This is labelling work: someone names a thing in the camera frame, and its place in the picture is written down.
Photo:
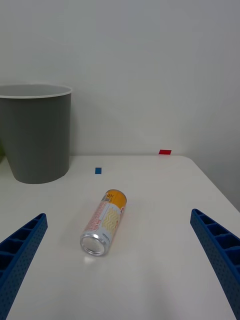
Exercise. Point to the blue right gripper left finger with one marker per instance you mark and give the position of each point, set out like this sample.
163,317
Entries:
17,260

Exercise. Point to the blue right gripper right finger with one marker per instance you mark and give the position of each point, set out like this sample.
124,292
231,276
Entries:
220,257

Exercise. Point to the orange and white drink can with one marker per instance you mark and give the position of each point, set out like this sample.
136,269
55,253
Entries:
105,222

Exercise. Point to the grey plastic waste bin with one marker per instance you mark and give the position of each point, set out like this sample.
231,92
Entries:
37,135

